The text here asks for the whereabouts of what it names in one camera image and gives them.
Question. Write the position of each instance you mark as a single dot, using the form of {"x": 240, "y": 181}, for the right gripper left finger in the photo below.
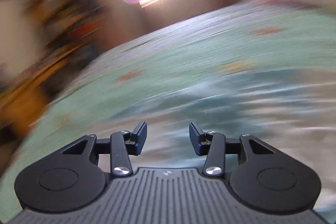
{"x": 122, "y": 145}

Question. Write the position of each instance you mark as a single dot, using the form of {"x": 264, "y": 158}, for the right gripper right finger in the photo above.
{"x": 213, "y": 146}

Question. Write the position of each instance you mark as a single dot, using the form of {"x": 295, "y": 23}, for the light blue white jacket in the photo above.
{"x": 292, "y": 110}

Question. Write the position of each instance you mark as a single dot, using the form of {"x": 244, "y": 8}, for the green quilted bee bedspread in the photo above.
{"x": 241, "y": 38}

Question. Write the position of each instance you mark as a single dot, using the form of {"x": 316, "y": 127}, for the wooden desk with drawers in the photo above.
{"x": 22, "y": 105}

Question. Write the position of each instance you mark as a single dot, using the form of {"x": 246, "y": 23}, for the wooden bookshelf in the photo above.
{"x": 67, "y": 24}

